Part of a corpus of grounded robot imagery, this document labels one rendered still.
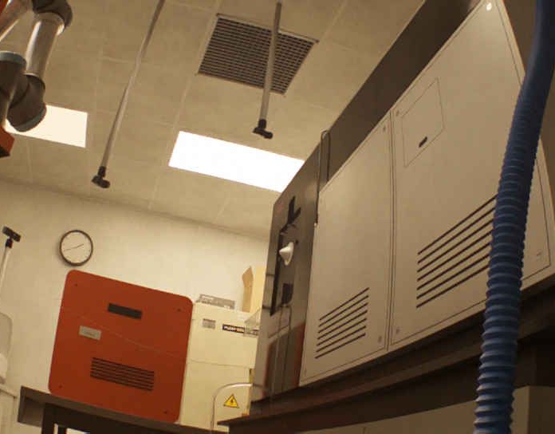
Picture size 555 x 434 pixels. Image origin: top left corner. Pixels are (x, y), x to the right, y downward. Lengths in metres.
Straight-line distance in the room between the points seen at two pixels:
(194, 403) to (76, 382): 2.84
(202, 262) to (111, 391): 3.55
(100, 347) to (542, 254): 1.39
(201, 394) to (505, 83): 4.01
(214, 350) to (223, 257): 1.03
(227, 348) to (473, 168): 3.96
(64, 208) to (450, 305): 4.69
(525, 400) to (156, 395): 1.37
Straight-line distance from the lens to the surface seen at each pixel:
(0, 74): 1.41
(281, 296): 1.48
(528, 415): 0.49
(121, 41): 3.35
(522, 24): 0.82
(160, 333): 1.75
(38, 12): 1.78
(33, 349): 4.86
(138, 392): 1.71
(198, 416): 4.48
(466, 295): 0.72
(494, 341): 0.44
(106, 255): 5.06
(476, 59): 0.84
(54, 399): 1.65
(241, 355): 4.62
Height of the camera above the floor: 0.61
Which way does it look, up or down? 25 degrees up
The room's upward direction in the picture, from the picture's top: 7 degrees clockwise
